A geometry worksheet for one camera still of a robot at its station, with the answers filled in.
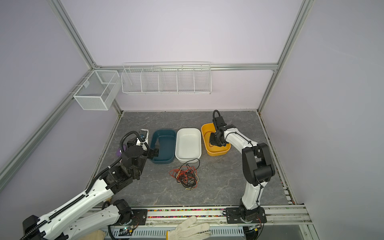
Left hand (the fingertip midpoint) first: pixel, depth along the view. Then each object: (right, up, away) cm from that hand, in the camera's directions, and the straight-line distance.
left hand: (148, 140), depth 73 cm
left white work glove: (-23, -44, -3) cm, 50 cm away
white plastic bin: (+18, -6, +27) cm, 33 cm away
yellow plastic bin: (+34, -8, +21) cm, 41 cm away
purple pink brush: (-28, -11, +26) cm, 39 cm away
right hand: (+35, -4, +22) cm, 42 cm away
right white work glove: (+20, -43, -2) cm, 48 cm away
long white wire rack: (+4, +39, +26) cm, 47 cm away
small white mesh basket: (-43, +29, +25) cm, 57 cm away
